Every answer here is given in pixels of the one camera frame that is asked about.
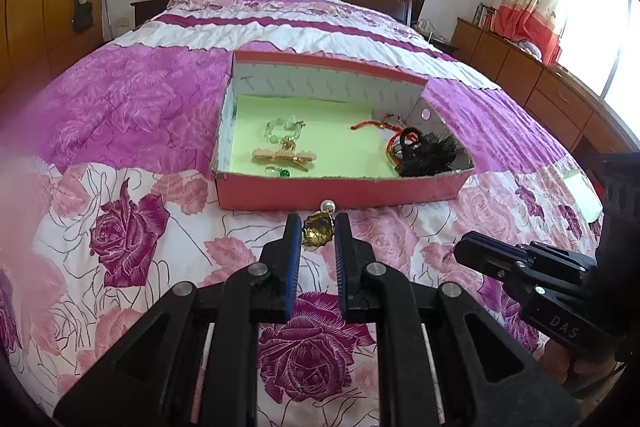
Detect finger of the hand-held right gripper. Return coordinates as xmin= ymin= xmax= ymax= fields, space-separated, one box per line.
xmin=500 ymin=269 xmax=599 ymax=352
xmin=456 ymin=231 xmax=597 ymax=289

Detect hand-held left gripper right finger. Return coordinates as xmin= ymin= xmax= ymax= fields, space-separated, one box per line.
xmin=334 ymin=213 xmax=571 ymax=427

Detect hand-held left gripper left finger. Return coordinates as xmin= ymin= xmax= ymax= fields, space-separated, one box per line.
xmin=52 ymin=214 xmax=303 ymax=427

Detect gold pearl brooch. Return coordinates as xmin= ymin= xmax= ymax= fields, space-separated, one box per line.
xmin=301 ymin=201 xmax=337 ymax=253

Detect pink cardboard box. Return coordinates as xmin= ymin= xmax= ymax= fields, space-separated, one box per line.
xmin=210 ymin=51 xmax=476 ymax=212

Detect pink bunny hair clip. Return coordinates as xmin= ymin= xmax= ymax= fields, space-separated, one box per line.
xmin=251 ymin=148 xmax=321 ymax=172

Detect black hair scrunchie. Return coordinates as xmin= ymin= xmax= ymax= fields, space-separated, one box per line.
xmin=395 ymin=125 xmax=468 ymax=178

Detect red multicolour string bracelet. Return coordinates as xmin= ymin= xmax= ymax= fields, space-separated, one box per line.
xmin=349 ymin=116 xmax=408 ymax=132
xmin=382 ymin=129 xmax=421 ymax=168

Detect person's right hand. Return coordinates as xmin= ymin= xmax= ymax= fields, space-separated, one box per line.
xmin=542 ymin=339 xmax=618 ymax=400

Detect loose green paper sheet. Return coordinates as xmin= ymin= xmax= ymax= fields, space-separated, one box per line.
xmin=562 ymin=167 xmax=606 ymax=223

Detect green paper liner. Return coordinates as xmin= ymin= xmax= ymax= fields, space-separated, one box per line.
xmin=218 ymin=94 xmax=401 ymax=180

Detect long wooden cabinet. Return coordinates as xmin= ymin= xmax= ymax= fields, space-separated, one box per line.
xmin=450 ymin=18 xmax=640 ymax=168

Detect window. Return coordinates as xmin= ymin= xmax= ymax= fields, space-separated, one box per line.
xmin=557 ymin=0 xmax=640 ymax=102

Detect floral purple pink bedspread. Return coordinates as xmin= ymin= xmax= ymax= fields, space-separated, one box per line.
xmin=0 ymin=0 xmax=606 ymax=427

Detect picture frames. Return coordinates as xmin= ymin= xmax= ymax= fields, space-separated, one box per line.
xmin=472 ymin=2 xmax=497 ymax=30

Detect dark wooden nightstand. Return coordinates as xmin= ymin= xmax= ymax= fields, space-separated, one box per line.
xmin=130 ymin=0 xmax=173 ymax=28

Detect dark hanging bag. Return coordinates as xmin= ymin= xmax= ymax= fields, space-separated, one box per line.
xmin=72 ymin=2 xmax=95 ymax=32

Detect green bead bracelet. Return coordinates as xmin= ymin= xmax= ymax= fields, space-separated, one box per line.
xmin=260 ymin=118 xmax=306 ymax=145

